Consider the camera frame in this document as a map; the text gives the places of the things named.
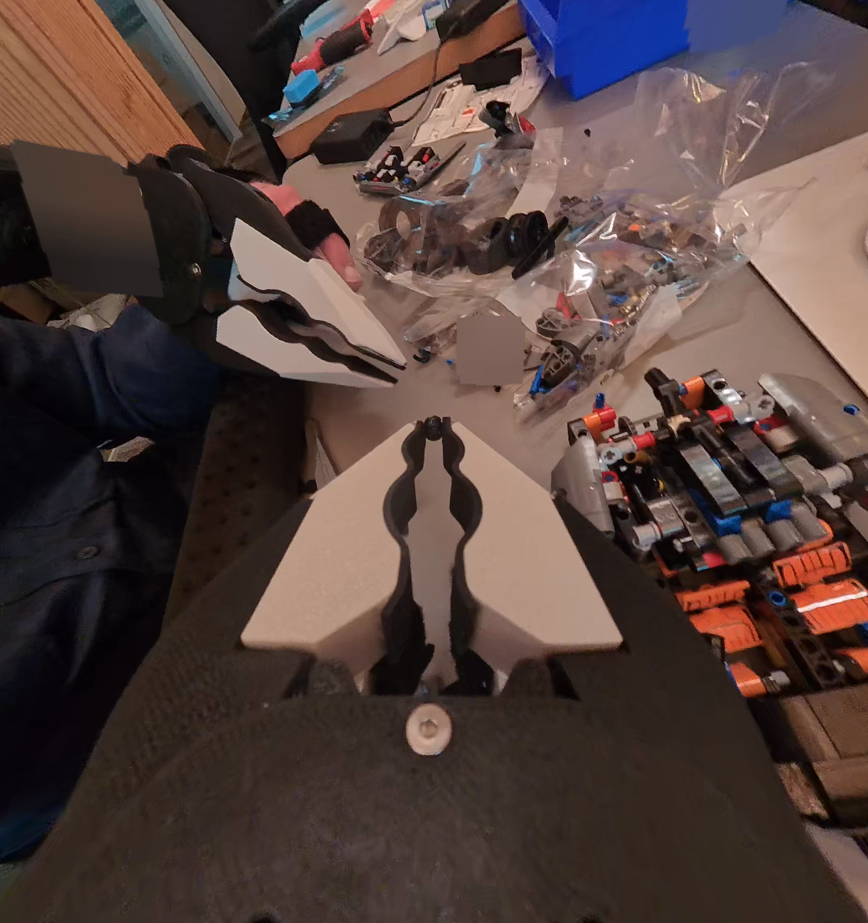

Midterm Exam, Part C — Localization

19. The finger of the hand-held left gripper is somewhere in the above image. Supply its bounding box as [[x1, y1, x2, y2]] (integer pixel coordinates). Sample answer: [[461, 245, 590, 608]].
[[228, 218, 408, 370], [215, 301, 400, 390]]

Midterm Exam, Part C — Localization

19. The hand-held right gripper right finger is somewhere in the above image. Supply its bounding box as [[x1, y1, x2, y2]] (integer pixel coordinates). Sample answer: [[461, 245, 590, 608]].
[[441, 420, 624, 693]]

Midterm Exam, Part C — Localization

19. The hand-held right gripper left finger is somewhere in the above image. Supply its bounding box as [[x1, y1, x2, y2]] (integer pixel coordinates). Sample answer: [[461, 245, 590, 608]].
[[241, 422, 435, 695]]

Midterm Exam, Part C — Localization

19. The lego car model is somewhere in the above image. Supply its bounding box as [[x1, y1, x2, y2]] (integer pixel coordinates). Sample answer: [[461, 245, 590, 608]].
[[551, 366, 868, 855]]

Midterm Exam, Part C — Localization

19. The black lego beam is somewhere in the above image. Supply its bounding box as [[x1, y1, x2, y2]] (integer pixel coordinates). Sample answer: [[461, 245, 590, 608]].
[[509, 214, 571, 281]]

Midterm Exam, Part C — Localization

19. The grey black lego subassembly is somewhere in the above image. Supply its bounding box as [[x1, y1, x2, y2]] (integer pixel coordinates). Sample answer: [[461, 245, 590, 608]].
[[353, 139, 469, 197]]

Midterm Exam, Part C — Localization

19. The clear bag of lego liftarms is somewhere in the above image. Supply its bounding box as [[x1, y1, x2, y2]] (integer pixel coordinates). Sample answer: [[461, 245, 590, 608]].
[[512, 288, 667, 413]]

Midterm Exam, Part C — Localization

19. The person's left hand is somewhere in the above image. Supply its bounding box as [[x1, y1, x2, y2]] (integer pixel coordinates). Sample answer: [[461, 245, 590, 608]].
[[248, 180, 366, 294]]

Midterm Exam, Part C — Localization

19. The black box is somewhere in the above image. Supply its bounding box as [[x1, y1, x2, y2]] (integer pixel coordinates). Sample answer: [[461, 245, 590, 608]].
[[309, 107, 395, 167]]

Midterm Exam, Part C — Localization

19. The blue rectangular block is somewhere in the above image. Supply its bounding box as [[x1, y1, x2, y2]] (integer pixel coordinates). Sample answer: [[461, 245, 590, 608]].
[[281, 63, 350, 111]]

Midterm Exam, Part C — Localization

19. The wooden pillar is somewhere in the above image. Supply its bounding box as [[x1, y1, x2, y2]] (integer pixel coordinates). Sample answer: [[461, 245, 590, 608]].
[[0, 0, 206, 173]]

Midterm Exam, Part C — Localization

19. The white sticker sheet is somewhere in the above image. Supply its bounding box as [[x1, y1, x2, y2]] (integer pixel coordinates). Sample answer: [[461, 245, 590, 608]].
[[411, 71, 552, 147]]

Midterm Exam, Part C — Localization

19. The long wooden desk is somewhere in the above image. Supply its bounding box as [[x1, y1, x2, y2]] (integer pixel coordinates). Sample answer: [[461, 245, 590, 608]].
[[270, 0, 530, 161]]

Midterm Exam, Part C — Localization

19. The red black hand tool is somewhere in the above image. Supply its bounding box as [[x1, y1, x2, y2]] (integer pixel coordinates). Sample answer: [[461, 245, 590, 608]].
[[290, 9, 375, 75]]

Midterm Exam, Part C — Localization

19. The white folded paper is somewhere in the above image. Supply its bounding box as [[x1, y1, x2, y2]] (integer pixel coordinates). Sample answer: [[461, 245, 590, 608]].
[[375, 0, 436, 56]]

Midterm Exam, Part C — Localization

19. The black pouch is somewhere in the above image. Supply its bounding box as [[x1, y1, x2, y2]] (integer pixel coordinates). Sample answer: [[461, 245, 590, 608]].
[[459, 48, 523, 93]]

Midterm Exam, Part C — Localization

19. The black case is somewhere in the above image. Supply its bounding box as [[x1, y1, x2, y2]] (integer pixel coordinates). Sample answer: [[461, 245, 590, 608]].
[[434, 0, 513, 42]]

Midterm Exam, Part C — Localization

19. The blue plastic bin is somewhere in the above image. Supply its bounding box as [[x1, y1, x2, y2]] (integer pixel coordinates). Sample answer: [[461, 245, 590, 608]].
[[517, 0, 696, 100]]

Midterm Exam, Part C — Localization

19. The white book stand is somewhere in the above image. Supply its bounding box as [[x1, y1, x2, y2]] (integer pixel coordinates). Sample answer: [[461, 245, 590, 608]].
[[717, 121, 868, 428]]

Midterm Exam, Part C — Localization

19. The black cable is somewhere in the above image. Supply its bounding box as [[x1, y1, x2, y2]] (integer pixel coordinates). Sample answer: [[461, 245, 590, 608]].
[[389, 35, 454, 131]]

